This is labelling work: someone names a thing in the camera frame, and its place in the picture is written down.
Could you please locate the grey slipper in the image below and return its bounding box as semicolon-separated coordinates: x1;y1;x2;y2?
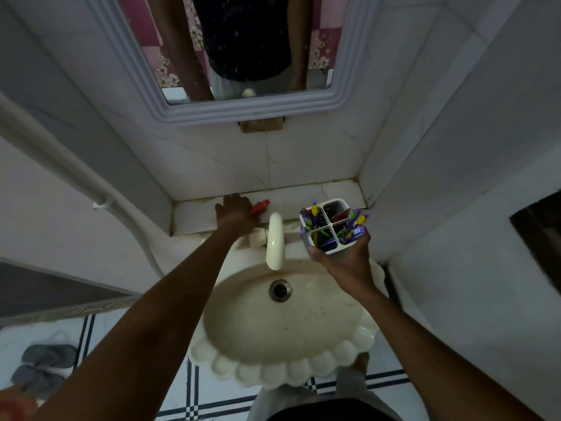
11;365;66;401
22;344;79;368

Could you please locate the person's left hand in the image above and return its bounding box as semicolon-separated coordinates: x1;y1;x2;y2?
214;194;262;237

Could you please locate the person's right hand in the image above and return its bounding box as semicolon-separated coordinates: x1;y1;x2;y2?
307;226;377;297

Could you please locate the cream plastic faucet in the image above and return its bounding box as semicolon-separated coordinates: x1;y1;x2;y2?
266;212;286;271

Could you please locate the wooden mirror bracket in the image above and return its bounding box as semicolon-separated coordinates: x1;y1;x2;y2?
238;116;286;134

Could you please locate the person's left forearm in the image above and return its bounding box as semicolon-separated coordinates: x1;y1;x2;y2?
31;223;247;421

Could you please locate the metal sink drain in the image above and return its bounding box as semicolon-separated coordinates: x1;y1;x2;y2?
269;279;293;303

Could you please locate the white framed wall mirror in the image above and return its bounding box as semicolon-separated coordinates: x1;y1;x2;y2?
85;0;384;126

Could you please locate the white wall pipe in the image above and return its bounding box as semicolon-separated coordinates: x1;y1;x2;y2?
0;93;164;277

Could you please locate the person's right forearm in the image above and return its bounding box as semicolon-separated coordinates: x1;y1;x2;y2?
351;285;544;421

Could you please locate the white four-compartment toothbrush holder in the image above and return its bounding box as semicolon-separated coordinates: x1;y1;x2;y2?
299;198;367;262

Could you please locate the cream scalloped wash basin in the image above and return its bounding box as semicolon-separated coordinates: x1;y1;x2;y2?
188;232;391;391

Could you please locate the purple yellow toothbrush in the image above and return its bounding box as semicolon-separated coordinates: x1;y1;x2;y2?
346;209;371;230
301;203;321;235

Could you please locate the person's dark shirt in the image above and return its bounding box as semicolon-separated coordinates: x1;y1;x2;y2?
245;383;406;421

